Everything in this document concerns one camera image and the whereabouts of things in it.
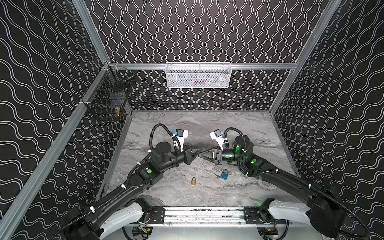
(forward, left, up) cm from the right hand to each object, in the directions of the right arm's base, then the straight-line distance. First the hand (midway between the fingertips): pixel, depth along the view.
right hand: (199, 156), depth 67 cm
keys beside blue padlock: (+1, -11, -27) cm, 29 cm away
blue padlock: (+2, -15, -26) cm, 30 cm away
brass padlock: (-2, +3, -26) cm, 26 cm away
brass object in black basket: (+25, +45, +4) cm, 52 cm away
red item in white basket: (+51, +3, +6) cm, 51 cm away
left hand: (0, -3, +5) cm, 6 cm away
